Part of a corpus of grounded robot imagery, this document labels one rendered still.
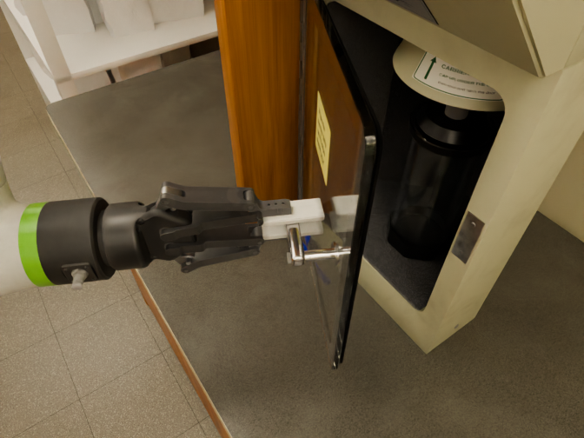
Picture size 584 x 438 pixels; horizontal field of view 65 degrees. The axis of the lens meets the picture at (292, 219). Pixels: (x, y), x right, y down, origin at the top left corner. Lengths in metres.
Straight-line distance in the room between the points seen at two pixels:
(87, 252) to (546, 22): 0.43
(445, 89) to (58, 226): 0.42
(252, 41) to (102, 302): 1.53
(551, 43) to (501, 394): 0.52
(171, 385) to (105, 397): 0.23
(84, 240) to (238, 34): 0.32
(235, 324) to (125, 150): 0.52
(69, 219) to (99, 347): 1.42
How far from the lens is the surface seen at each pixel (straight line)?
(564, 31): 0.37
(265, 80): 0.69
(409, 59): 0.54
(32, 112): 3.20
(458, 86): 0.51
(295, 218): 0.50
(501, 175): 0.47
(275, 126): 0.74
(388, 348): 0.74
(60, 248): 0.51
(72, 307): 2.05
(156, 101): 1.23
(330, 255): 0.49
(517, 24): 0.33
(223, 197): 0.48
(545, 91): 0.42
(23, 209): 0.55
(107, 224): 0.51
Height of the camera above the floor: 1.59
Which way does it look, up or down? 48 degrees down
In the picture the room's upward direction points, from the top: straight up
